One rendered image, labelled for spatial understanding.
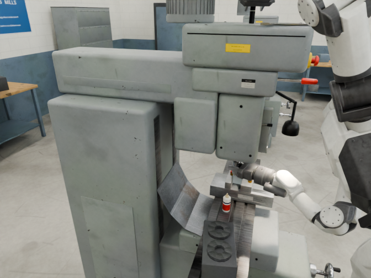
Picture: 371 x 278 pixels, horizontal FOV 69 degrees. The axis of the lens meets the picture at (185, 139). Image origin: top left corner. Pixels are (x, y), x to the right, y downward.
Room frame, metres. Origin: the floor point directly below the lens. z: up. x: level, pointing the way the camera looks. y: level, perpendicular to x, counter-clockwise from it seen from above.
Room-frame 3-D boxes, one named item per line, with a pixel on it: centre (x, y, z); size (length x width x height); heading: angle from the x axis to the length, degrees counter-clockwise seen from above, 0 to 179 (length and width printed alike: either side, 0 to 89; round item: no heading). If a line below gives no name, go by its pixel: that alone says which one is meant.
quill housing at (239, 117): (1.16, -0.25, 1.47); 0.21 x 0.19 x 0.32; 163
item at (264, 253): (1.16, -0.26, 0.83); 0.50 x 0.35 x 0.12; 73
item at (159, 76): (1.31, 0.22, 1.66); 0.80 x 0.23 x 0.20; 73
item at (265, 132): (1.13, -0.36, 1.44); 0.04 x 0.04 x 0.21; 73
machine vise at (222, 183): (1.30, -0.33, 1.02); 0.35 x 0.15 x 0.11; 71
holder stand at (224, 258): (0.76, -0.13, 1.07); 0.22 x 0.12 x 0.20; 174
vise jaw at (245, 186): (1.30, -0.35, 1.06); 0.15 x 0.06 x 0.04; 161
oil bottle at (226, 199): (1.16, -0.22, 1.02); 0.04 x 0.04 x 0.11
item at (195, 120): (1.22, -0.07, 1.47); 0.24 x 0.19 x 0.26; 163
